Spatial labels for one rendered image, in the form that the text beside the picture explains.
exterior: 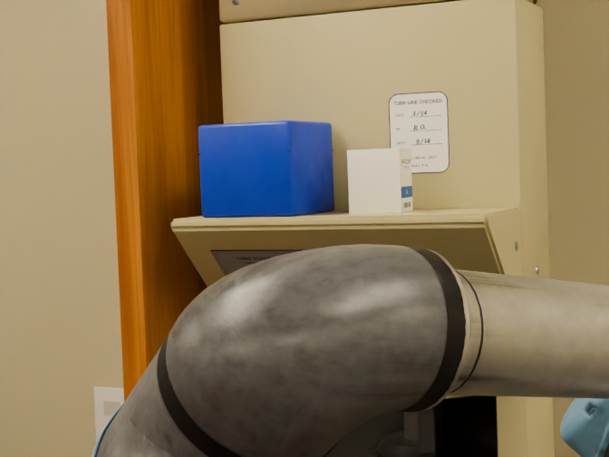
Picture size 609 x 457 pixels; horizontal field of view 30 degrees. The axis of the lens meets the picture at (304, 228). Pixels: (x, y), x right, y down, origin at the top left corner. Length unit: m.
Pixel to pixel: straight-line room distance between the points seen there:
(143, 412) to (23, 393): 1.32
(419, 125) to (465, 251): 0.16
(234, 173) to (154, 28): 0.20
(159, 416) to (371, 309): 0.14
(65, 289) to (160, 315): 0.70
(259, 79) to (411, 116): 0.17
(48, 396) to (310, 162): 0.95
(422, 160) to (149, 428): 0.55
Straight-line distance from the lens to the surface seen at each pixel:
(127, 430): 0.68
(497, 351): 0.67
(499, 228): 1.02
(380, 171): 1.05
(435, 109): 1.12
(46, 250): 1.90
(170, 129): 1.22
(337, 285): 0.61
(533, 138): 1.15
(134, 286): 1.18
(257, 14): 1.21
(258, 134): 1.08
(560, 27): 1.54
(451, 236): 1.01
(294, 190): 1.07
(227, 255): 1.12
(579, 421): 0.92
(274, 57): 1.19
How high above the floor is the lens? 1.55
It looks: 3 degrees down
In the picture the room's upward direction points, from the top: 2 degrees counter-clockwise
